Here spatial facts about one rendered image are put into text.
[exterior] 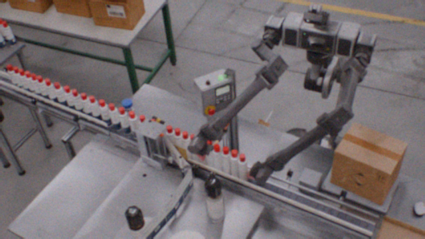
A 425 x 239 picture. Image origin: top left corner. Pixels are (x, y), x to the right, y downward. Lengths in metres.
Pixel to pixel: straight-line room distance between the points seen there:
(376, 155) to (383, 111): 1.88
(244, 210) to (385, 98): 2.31
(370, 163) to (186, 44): 3.01
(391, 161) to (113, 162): 1.57
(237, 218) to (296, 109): 1.96
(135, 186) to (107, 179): 0.21
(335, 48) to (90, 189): 1.58
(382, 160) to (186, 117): 1.27
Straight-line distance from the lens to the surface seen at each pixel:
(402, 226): 2.86
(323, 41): 2.80
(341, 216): 2.78
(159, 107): 3.41
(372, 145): 2.79
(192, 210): 2.79
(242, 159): 2.72
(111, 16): 4.24
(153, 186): 2.91
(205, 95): 2.55
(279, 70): 2.44
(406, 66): 5.11
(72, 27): 4.42
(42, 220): 3.02
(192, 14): 5.70
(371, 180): 2.77
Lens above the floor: 3.16
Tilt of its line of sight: 45 degrees down
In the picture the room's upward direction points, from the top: 6 degrees counter-clockwise
